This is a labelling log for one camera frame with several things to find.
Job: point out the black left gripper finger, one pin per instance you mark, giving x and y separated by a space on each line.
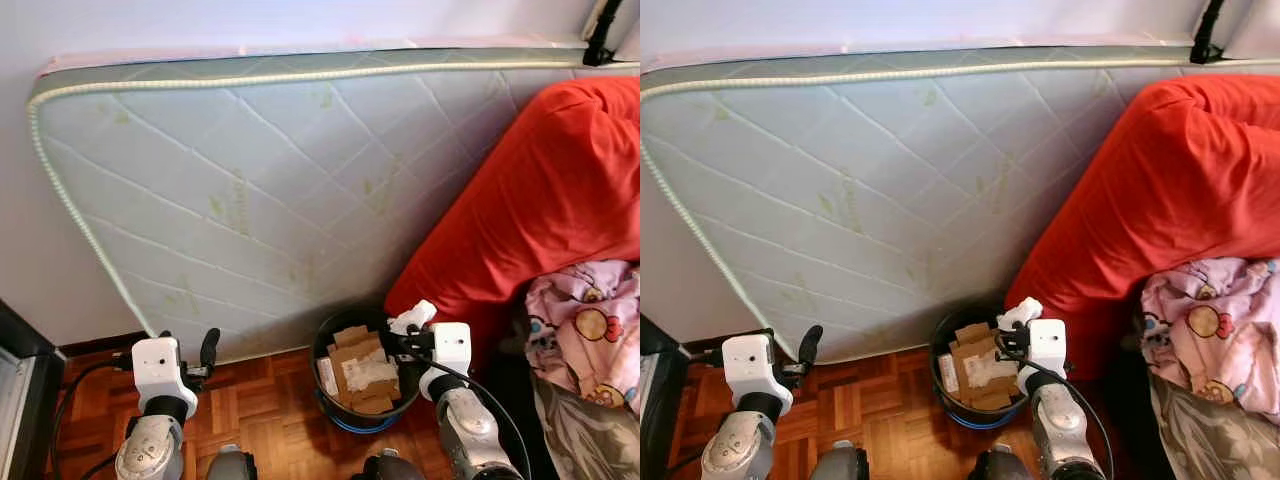
210 348
811 346

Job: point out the white tissue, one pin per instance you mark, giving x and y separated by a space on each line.
415 316
1022 312

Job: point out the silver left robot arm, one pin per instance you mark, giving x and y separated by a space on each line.
150 450
738 450

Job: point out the brown cardboard piece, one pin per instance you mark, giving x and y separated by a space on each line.
972 342
355 345

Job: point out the black round waste bin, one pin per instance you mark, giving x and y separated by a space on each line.
322 345
940 345

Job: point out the grey right robot leg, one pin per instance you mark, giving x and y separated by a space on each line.
998 467
392 468

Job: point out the black cabinet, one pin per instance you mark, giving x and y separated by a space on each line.
662 420
48 400

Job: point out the pink cartoon print blanket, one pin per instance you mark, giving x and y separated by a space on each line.
1210 325
590 330

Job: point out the red fabric covered mattress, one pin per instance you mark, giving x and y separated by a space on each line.
1150 190
540 190

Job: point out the grey floral bed sheet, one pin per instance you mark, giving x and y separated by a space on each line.
1215 440
590 440

